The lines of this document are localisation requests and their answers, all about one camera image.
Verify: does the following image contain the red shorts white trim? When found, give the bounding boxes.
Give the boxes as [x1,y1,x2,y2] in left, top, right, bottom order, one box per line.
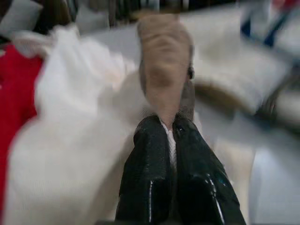
[0,44,45,188]

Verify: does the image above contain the beige cloth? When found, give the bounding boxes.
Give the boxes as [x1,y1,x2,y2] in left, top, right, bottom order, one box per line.
[137,14,196,127]

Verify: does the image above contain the white pants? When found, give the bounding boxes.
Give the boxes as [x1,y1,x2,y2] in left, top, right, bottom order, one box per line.
[182,14,290,115]

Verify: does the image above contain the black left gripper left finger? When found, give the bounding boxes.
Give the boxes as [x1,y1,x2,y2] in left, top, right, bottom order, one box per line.
[118,114,176,225]

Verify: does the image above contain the white garment plaid cuffs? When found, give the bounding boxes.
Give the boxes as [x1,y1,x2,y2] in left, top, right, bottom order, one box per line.
[4,25,176,225]

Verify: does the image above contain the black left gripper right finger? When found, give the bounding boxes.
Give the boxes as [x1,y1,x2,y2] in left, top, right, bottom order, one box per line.
[172,117,247,225]

